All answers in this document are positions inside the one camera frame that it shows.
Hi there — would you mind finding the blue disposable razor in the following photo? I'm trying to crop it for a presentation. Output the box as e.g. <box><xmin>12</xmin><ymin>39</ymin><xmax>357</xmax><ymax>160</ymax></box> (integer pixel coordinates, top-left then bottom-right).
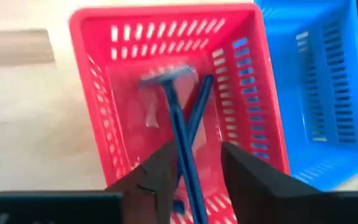
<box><xmin>172</xmin><ymin>73</ymin><xmax>215</xmax><ymax>215</ymax></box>
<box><xmin>137</xmin><ymin>64</ymin><xmax>209</xmax><ymax>224</ymax></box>

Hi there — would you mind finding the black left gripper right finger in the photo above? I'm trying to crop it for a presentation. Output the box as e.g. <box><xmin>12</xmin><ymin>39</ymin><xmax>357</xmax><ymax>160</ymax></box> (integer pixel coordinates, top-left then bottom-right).
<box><xmin>221</xmin><ymin>141</ymin><xmax>358</xmax><ymax>224</ymax></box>

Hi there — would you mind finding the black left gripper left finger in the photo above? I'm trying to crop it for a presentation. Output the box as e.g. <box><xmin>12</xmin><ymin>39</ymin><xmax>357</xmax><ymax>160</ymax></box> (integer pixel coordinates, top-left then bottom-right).
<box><xmin>0</xmin><ymin>139</ymin><xmax>180</xmax><ymax>224</ymax></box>

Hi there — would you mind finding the blue plastic basket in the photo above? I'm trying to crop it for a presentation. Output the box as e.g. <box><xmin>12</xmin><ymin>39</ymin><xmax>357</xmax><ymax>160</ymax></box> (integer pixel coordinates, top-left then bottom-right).
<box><xmin>253</xmin><ymin>0</ymin><xmax>358</xmax><ymax>192</ymax></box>

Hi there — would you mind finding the red plastic basket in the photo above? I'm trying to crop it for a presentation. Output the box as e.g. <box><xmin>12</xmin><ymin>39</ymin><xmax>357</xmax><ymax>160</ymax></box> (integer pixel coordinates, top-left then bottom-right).
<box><xmin>68</xmin><ymin>2</ymin><xmax>291</xmax><ymax>224</ymax></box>

